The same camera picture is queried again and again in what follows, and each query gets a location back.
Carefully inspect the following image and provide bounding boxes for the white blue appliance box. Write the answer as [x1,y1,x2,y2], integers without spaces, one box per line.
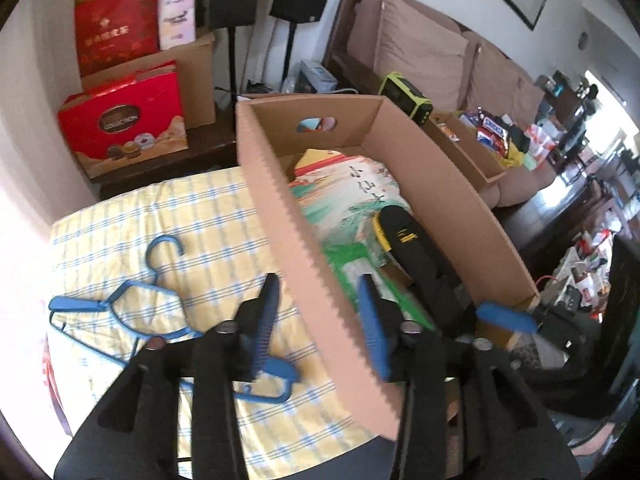
[299,60,341,93]

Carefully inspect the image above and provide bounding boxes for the yellow checkered tablecloth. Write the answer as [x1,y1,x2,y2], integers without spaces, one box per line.
[50,166,386,466]

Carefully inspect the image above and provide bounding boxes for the closed brown cardboard box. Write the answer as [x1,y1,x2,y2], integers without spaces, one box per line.
[80,30,217,128]

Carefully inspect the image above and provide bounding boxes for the white purple tissue pack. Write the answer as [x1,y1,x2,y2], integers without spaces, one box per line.
[158,0,197,51]

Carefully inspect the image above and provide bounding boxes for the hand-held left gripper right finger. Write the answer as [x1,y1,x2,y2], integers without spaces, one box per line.
[356,274,583,480]

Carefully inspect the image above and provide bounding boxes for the dark coffee table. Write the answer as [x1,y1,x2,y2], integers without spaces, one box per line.
[500,180,603,253]

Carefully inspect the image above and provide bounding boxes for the blue plastic clothes hanger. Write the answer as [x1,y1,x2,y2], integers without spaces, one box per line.
[48,236,301,403]

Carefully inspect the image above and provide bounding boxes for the brown sofa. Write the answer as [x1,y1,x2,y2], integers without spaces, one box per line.
[322,0,568,208]

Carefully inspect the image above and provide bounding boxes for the red gift box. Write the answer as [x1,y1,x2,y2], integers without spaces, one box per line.
[56,60,190,179]

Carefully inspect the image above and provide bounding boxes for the red white packet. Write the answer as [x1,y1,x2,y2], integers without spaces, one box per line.
[42,350,66,426]

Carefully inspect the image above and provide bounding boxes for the red white paper bags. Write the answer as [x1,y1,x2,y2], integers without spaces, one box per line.
[525,124,557,166]

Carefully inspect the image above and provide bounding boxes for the colourful printed sack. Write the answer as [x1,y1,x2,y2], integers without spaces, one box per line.
[292,149,413,251]

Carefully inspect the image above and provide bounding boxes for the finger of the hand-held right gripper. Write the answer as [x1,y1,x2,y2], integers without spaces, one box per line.
[476,301,583,353]

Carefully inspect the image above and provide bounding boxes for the red blue snack packet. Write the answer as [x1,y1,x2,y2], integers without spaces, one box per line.
[475,115,511,153]

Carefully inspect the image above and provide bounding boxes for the shallow cardboard tray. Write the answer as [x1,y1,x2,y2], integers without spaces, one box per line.
[422,111,508,183]

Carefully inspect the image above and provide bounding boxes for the red paper gift bag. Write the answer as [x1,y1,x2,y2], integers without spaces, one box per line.
[75,0,166,78]

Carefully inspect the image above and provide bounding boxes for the beige sofa cushion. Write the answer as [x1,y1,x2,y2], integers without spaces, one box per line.
[374,0,473,111]
[347,0,396,68]
[462,35,528,123]

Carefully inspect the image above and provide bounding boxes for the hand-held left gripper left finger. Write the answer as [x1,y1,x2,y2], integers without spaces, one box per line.
[54,272,282,480]

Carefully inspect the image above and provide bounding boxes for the orange snack packet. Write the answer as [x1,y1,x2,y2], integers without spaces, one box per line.
[435,117,461,142]

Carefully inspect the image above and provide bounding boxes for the yellow green portable radio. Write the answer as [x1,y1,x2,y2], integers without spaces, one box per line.
[377,71,433,126]

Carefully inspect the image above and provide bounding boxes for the large cardboard box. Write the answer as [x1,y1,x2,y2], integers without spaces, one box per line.
[235,94,542,438]

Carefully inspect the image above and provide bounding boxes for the yellow snack packet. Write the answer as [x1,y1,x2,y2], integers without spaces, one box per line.
[495,145,532,169]

